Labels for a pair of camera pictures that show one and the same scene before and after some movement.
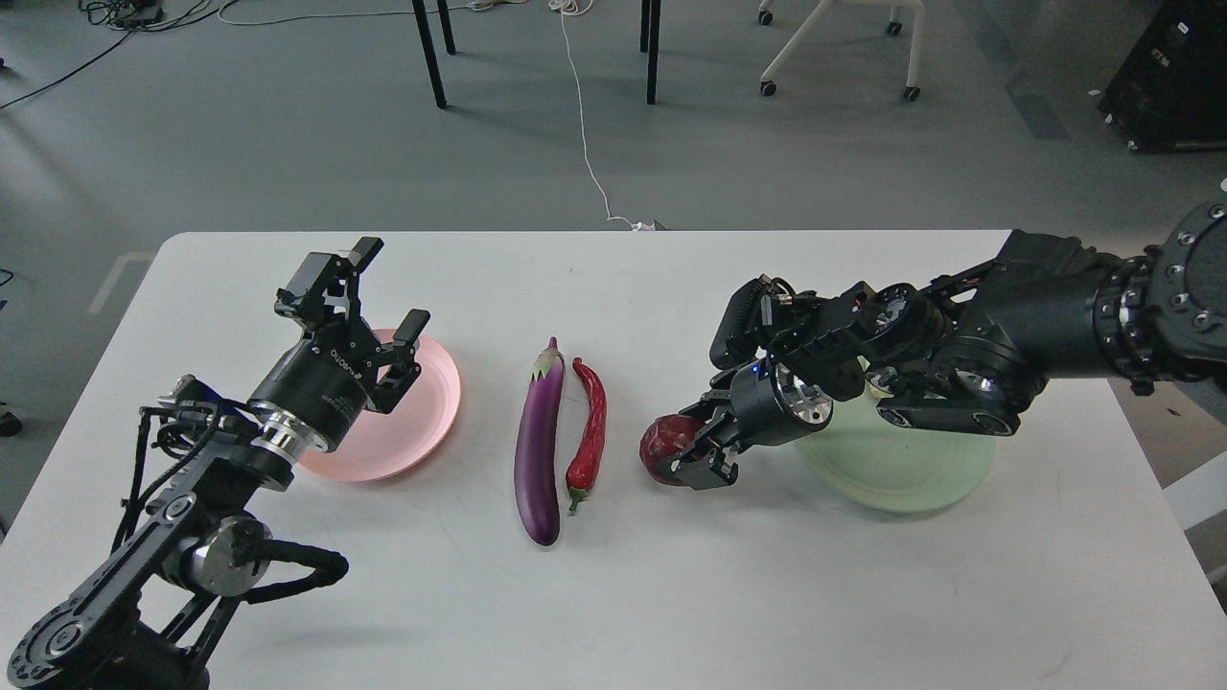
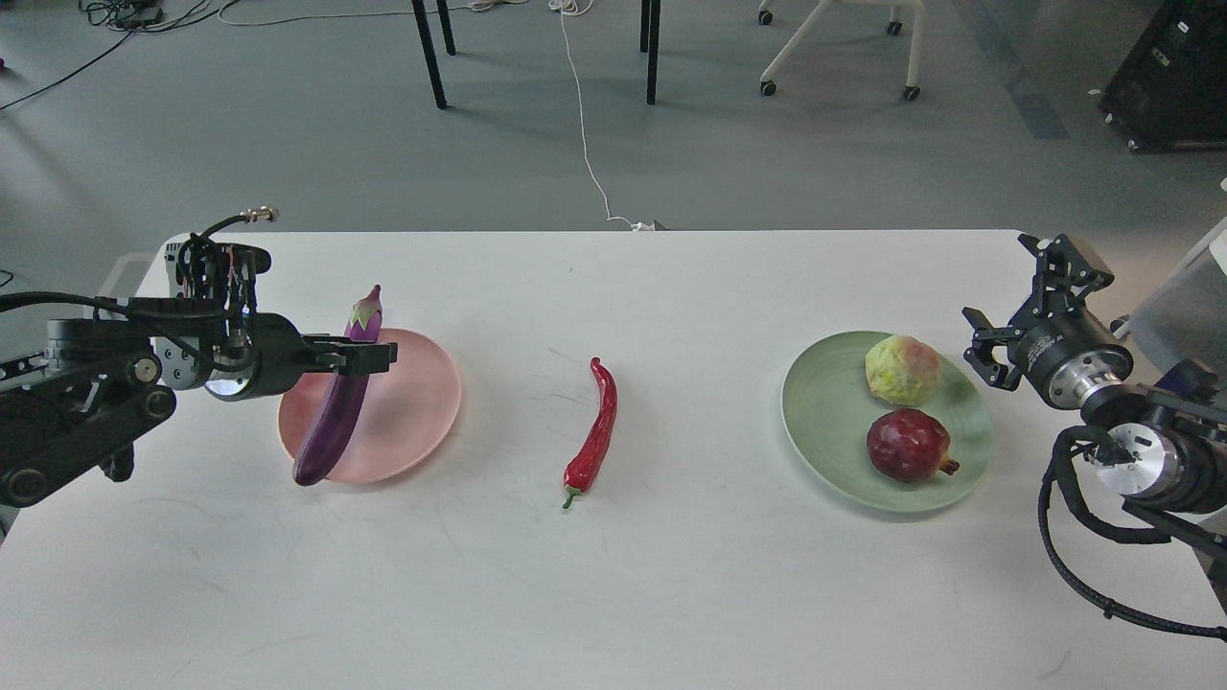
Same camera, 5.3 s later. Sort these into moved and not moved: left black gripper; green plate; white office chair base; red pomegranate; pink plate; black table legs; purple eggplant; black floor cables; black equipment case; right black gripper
Moved: right black gripper; purple eggplant; left black gripper; red pomegranate
Not moved: green plate; black floor cables; white office chair base; black table legs; black equipment case; pink plate
